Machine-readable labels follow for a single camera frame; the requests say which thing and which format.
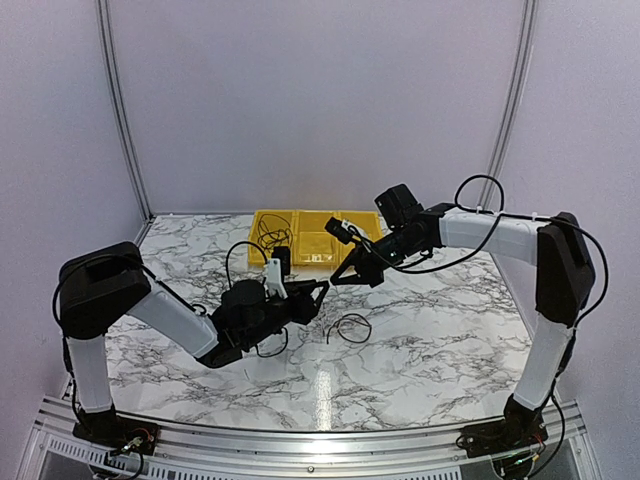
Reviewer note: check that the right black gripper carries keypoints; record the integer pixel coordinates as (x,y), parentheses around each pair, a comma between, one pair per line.
(368,272)

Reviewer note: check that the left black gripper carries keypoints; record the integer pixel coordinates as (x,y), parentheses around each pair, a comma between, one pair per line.
(305,309)

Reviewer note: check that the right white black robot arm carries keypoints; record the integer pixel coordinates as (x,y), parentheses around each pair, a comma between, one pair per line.
(554,248)

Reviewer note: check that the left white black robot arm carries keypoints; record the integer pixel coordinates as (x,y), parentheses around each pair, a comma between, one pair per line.
(96,290)

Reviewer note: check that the middle yellow bin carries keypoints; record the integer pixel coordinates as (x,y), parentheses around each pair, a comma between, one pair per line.
(313,246)

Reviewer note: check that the yellow bin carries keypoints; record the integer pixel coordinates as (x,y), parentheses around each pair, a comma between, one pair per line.
(367,221)
(313,246)
(269,229)

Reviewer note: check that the right yellow bin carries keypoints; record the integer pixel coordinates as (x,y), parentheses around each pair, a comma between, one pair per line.
(367,221)

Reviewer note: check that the left yellow bin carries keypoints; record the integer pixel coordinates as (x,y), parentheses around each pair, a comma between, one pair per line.
(269,229)

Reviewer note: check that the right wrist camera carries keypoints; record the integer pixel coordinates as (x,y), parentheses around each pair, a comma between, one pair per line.
(345,231)

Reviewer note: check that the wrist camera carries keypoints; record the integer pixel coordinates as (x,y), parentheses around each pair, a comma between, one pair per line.
(345,231)
(276,269)

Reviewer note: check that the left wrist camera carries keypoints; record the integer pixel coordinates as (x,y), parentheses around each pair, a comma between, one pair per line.
(276,269)

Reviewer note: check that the left aluminium corner post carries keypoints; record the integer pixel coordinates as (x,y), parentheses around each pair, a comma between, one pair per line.
(107,41)

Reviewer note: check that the aluminium corner post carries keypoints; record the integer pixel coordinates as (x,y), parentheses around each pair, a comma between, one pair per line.
(516,87)
(107,41)

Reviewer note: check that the aluminium front frame rail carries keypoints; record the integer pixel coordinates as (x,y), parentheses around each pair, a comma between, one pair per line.
(191,451)

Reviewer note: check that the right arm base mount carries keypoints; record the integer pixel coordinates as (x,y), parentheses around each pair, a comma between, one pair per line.
(499,436)

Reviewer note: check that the right aluminium corner post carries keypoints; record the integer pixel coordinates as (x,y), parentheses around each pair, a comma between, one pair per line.
(516,87)

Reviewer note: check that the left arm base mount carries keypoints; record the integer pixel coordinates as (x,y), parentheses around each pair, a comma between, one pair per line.
(129,430)

